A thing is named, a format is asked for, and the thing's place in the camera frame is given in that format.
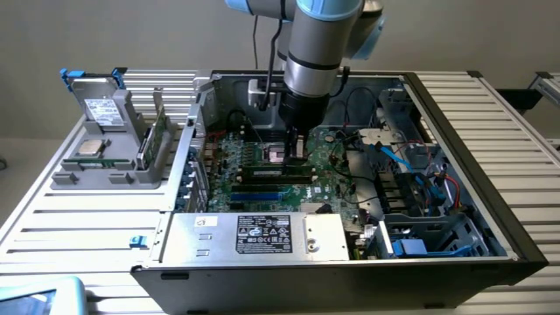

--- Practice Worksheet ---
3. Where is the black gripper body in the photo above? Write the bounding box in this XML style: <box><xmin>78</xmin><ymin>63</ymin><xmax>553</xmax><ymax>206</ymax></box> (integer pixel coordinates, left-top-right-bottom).
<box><xmin>279</xmin><ymin>92</ymin><xmax>330</xmax><ymax>129</ymax></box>

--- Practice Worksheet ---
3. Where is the thin black wall cable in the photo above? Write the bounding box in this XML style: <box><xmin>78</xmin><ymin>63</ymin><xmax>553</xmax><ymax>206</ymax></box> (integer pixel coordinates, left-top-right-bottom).
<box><xmin>253</xmin><ymin>15</ymin><xmax>261</xmax><ymax>71</ymax></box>

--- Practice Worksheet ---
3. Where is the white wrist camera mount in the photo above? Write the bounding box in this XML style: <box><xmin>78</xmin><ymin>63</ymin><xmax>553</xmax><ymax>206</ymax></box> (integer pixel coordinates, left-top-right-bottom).
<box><xmin>249</xmin><ymin>79</ymin><xmax>282</xmax><ymax>106</ymax></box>

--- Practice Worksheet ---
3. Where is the CPU socket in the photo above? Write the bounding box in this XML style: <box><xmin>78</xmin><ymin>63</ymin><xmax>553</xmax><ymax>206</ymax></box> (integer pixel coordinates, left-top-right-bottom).
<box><xmin>262</xmin><ymin>143</ymin><xmax>293</xmax><ymax>165</ymax></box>

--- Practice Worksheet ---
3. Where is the silver power supply unit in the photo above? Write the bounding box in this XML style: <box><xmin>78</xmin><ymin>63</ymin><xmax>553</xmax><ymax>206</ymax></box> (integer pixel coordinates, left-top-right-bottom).
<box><xmin>158</xmin><ymin>212</ymin><xmax>351</xmax><ymax>265</ymax></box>

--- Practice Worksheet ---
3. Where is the green motherboard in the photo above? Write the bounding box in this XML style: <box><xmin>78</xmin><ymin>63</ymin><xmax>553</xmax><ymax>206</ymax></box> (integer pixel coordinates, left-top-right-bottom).
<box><xmin>202</xmin><ymin>126</ymin><xmax>379</xmax><ymax>230</ymax></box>

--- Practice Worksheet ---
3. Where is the metal slat side table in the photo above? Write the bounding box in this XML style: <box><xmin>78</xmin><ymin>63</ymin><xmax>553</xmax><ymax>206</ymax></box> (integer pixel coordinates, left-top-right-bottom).
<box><xmin>529</xmin><ymin>70</ymin><xmax>560</xmax><ymax>98</ymax></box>

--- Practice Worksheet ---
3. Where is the blue disk wire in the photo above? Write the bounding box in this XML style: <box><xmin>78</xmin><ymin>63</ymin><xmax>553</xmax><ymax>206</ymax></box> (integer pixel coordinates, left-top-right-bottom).
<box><xmin>371</xmin><ymin>143</ymin><xmax>415</xmax><ymax>174</ymax></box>

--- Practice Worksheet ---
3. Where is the green graphics card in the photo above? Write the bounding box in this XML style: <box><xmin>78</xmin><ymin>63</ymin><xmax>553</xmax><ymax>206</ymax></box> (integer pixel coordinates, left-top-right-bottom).
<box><xmin>135</xmin><ymin>105</ymin><xmax>171</xmax><ymax>171</ymax></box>

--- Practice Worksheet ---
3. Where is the red wire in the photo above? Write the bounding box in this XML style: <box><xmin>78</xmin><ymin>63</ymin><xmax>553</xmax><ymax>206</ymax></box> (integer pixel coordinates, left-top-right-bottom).
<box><xmin>431</xmin><ymin>173</ymin><xmax>463</xmax><ymax>211</ymax></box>

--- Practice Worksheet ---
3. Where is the blue disk tray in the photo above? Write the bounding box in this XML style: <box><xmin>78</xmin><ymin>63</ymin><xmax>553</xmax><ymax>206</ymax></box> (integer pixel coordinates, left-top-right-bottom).
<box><xmin>391</xmin><ymin>238</ymin><xmax>473</xmax><ymax>257</ymax></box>

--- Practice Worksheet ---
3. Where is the black box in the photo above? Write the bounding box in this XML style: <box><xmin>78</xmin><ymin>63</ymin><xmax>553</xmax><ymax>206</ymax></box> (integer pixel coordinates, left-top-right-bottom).
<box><xmin>495</xmin><ymin>87</ymin><xmax>543</xmax><ymax>116</ymax></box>

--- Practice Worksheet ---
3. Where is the black expansion slot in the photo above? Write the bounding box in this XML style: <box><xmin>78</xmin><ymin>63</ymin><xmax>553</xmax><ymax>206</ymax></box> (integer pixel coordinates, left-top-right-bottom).
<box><xmin>231</xmin><ymin>184</ymin><xmax>287</xmax><ymax>194</ymax></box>

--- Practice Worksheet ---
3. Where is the grey parts rack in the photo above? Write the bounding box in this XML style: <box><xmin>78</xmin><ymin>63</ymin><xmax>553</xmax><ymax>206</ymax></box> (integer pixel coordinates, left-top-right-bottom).
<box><xmin>50</xmin><ymin>90</ymin><xmax>187</xmax><ymax>190</ymax></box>

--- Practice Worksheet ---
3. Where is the open black PC case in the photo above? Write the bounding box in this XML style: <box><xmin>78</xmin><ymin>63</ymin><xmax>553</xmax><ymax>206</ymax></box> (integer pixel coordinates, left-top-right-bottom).
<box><xmin>130</xmin><ymin>69</ymin><xmax>550</xmax><ymax>315</ymax></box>

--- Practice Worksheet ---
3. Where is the black RAM slot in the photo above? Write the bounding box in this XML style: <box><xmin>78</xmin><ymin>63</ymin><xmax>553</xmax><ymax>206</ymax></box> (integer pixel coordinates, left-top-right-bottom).
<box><xmin>242</xmin><ymin>175</ymin><xmax>315</xmax><ymax>185</ymax></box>

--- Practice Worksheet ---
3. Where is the blue expansion slot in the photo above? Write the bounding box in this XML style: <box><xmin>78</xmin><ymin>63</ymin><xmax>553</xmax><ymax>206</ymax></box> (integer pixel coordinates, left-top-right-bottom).
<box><xmin>231</xmin><ymin>192</ymin><xmax>282</xmax><ymax>201</ymax></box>

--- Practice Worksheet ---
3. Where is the hard disk with blue bracket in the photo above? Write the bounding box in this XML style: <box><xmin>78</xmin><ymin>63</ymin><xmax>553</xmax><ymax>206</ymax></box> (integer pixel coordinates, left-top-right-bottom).
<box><xmin>59</xmin><ymin>67</ymin><xmax>129</xmax><ymax>128</ymax></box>

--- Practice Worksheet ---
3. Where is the black looped wire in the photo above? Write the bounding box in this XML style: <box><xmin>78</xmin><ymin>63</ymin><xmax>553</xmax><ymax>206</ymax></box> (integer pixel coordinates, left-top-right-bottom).
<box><xmin>329</xmin><ymin>131</ymin><xmax>386</xmax><ymax>211</ymax></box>

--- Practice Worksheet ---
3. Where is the silver chipset heatsink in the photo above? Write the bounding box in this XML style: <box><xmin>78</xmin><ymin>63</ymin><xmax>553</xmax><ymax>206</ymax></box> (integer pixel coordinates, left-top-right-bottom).
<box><xmin>301</xmin><ymin>202</ymin><xmax>329</xmax><ymax>215</ymax></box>

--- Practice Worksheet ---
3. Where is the green RAM stick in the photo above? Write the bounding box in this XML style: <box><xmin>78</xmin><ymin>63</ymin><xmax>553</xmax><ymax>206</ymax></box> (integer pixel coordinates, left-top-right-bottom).
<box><xmin>63</xmin><ymin>158</ymin><xmax>134</xmax><ymax>166</ymax></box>

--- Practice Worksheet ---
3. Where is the metal disk bay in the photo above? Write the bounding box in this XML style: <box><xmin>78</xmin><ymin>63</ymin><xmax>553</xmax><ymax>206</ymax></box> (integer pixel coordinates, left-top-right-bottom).
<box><xmin>379</xmin><ymin>212</ymin><xmax>490</xmax><ymax>261</ymax></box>

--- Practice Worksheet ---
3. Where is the teal rounded device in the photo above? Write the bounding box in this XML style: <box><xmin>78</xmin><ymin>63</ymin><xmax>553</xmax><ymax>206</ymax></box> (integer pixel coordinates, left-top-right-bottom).
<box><xmin>0</xmin><ymin>274</ymin><xmax>91</xmax><ymax>315</ymax></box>

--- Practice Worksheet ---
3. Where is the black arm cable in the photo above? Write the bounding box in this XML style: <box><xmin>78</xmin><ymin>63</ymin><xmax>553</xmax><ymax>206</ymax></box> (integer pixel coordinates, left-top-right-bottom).
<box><xmin>259</xmin><ymin>18</ymin><xmax>286</xmax><ymax>111</ymax></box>

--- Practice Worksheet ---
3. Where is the silver CPU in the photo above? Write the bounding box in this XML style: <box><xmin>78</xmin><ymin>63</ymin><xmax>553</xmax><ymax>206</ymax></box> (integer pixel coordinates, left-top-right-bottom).
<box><xmin>75</xmin><ymin>138</ymin><xmax>110</xmax><ymax>157</ymax></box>

